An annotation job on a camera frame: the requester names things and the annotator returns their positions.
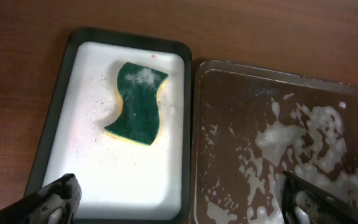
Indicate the small soapy water tray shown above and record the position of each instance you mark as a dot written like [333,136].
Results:
[121,181]

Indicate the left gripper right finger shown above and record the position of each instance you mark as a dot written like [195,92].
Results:
[303,202]

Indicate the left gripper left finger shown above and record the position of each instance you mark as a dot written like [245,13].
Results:
[57,202]

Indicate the green and yellow sponge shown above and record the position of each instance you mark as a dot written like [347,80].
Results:
[139,120]

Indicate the large brown plastic tray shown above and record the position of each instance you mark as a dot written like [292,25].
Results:
[252,124]

